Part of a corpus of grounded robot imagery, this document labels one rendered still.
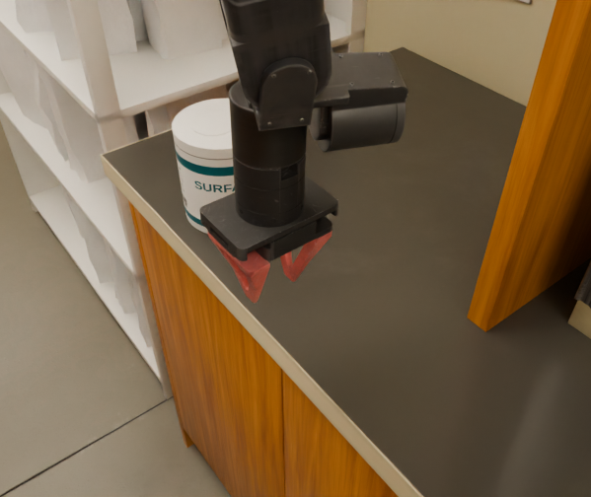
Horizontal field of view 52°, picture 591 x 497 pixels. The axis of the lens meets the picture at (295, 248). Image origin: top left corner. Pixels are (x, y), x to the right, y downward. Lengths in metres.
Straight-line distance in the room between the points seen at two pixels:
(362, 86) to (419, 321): 0.39
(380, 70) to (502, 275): 0.33
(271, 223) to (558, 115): 0.28
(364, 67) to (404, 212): 0.49
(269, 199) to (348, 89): 0.10
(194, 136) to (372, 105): 0.39
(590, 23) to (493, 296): 0.31
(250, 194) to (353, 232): 0.41
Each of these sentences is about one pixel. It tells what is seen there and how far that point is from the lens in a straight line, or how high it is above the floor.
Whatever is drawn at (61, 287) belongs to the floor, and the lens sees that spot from 2.25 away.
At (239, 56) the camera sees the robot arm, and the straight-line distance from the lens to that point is 0.37.
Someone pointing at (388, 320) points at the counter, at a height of 0.94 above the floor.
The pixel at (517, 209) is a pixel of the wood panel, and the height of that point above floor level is 1.12.
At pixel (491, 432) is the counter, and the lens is 0.69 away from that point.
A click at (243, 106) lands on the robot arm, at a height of 1.29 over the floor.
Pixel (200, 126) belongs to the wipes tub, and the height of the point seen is 1.09.
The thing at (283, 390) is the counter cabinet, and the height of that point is 0.79.
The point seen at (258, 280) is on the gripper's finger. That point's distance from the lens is 0.51.
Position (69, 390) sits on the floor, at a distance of 1.95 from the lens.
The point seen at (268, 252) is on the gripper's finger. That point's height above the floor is 1.17.
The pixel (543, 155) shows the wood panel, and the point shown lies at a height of 1.19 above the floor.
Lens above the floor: 1.51
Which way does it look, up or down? 42 degrees down
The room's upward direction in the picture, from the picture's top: straight up
